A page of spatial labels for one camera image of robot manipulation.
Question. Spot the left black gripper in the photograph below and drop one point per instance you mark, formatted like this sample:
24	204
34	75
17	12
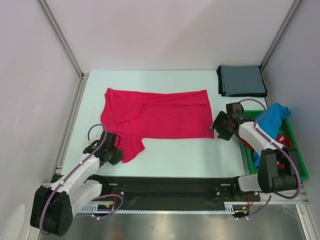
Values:
118	157

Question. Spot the right aluminium frame post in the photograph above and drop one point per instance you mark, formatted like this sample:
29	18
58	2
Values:
280	33

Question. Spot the pink t shirt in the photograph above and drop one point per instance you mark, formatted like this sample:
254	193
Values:
135	116

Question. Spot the dark red t shirt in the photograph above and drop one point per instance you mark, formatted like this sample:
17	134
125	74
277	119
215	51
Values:
255	158

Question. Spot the blue t shirt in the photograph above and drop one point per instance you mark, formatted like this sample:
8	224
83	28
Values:
272	121

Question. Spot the left aluminium frame post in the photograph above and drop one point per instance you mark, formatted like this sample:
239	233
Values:
53	23

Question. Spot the aluminium frame post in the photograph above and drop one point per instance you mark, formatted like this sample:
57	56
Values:
280	33
53	23

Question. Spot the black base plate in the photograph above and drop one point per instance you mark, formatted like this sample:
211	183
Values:
173	193

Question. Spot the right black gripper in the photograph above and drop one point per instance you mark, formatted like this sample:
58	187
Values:
222	134

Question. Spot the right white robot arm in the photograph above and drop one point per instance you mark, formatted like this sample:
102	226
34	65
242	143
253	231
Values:
278	171

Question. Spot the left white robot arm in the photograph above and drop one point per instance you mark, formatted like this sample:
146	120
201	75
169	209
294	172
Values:
54	207

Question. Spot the folded black t shirt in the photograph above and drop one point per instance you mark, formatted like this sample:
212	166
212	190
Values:
220	82

